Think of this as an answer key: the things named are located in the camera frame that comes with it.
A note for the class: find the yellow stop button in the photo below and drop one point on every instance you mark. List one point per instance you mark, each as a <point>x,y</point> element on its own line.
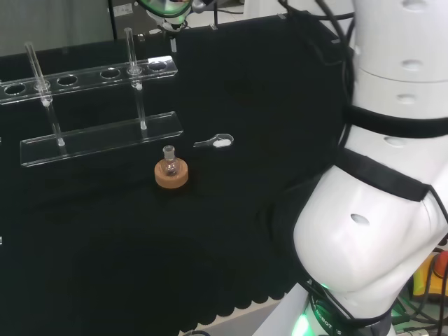
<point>425,283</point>

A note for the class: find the black bench cloth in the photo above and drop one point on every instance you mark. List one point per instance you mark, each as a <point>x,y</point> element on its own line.
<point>245,105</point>

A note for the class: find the glass round-bottom flask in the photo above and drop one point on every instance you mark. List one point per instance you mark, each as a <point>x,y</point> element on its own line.
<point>171,166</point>

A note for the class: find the clear acrylic funnel stand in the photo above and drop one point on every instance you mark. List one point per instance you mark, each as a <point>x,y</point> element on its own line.
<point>105,140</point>

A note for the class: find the glass weighing funnel with powder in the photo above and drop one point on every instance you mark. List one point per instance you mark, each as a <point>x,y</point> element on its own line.
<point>222,142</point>

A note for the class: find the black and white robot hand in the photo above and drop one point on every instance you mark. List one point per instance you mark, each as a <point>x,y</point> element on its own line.
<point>174,24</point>

